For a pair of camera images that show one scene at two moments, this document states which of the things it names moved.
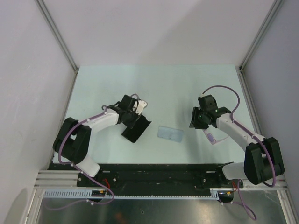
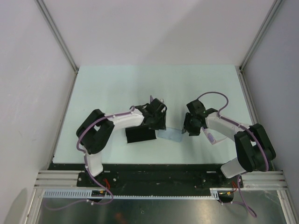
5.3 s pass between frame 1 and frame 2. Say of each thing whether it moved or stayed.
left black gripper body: moved
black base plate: stayed
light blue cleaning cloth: stayed
